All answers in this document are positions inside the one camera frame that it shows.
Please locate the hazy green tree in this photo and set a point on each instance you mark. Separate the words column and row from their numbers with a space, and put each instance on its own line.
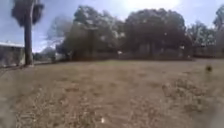
column 201, row 35

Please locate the palm tree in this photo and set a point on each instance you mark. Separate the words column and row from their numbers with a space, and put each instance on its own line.
column 28, row 43

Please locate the dry brown grass field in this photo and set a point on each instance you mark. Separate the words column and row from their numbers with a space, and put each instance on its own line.
column 110, row 90

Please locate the big dark leafy tree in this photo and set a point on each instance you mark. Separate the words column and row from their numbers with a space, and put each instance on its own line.
column 91, row 33

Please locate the grey flat-roofed building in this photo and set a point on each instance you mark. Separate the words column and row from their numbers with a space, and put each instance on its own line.
column 11, row 55

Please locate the big dark dome-shaped tree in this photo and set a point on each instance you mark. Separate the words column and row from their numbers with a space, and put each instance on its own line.
column 155, row 31

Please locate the dark fence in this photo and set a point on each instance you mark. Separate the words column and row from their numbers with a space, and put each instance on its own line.
column 206, row 51

